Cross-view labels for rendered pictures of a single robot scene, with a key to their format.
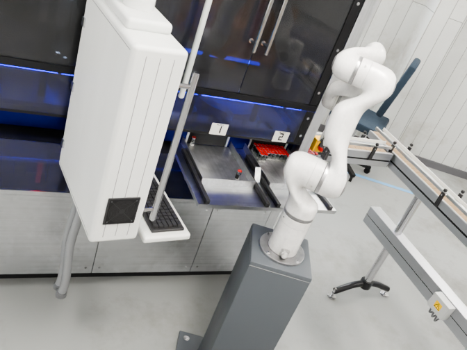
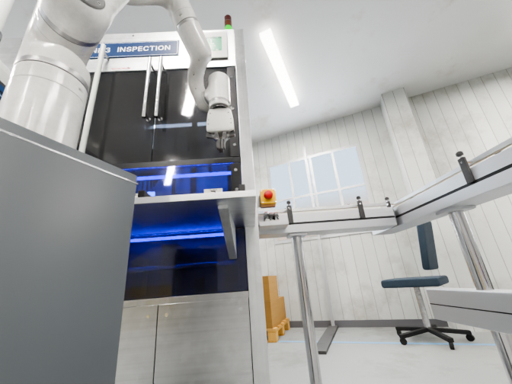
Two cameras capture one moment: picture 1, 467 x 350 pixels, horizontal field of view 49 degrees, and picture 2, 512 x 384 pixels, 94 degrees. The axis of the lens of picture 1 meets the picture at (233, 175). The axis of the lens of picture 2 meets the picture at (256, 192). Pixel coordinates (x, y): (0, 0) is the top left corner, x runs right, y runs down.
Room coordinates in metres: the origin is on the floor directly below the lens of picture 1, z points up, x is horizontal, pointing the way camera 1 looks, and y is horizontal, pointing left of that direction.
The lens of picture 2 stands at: (1.52, -0.82, 0.64)
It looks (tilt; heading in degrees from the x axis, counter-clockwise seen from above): 20 degrees up; 29
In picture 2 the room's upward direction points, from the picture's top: 4 degrees counter-clockwise
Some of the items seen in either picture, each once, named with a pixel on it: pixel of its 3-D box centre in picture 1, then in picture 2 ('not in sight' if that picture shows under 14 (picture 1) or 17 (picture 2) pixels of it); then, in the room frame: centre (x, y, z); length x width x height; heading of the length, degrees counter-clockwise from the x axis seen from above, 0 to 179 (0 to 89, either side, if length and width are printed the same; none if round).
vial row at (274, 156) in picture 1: (272, 155); not in sight; (2.33, -0.15, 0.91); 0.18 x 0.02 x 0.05; 121
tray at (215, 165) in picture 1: (217, 161); not in sight; (2.08, 0.09, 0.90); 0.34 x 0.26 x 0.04; 31
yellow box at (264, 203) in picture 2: (317, 142); (267, 198); (2.48, -0.35, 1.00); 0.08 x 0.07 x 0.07; 31
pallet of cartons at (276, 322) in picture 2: not in sight; (238, 305); (4.45, 1.16, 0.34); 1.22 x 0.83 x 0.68; 96
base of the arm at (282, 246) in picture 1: (289, 231); (42, 123); (1.66, -0.28, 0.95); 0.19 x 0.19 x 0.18
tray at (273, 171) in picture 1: (279, 167); not in sight; (2.25, -0.20, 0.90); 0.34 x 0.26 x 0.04; 31
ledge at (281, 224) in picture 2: not in sight; (273, 226); (2.53, -0.34, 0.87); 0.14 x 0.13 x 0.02; 31
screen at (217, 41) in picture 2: not in sight; (209, 45); (2.32, -0.14, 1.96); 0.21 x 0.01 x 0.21; 121
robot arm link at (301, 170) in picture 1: (302, 184); (59, 52); (1.66, -0.25, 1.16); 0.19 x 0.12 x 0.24; 81
